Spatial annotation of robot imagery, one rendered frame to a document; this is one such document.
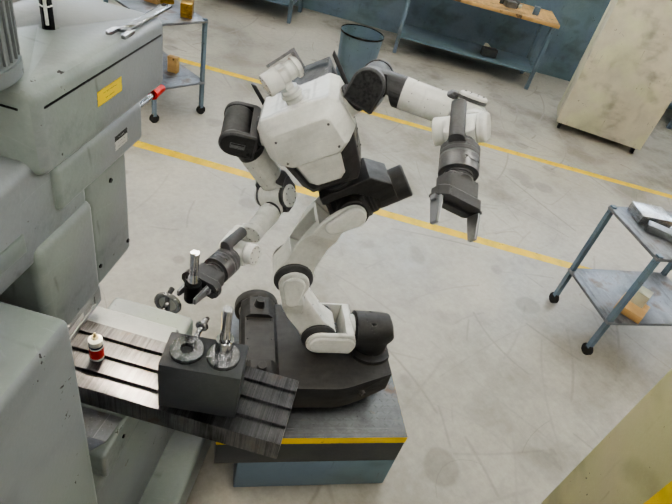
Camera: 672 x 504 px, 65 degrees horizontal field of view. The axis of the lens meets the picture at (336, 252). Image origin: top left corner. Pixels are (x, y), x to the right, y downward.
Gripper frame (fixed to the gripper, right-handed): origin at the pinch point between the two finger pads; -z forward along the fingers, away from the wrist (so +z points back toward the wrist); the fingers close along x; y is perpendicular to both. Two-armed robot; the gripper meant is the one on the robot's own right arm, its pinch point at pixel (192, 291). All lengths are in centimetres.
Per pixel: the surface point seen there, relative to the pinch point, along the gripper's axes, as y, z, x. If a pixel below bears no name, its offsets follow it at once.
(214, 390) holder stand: 15.4, -14.1, 18.7
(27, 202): -50, -40, -6
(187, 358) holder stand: 7.3, -14.8, 9.9
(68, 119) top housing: -61, -29, -7
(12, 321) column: -36, -52, 2
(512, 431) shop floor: 119, 115, 127
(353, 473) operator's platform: 110, 41, 61
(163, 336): 35.5, 6.0, -14.7
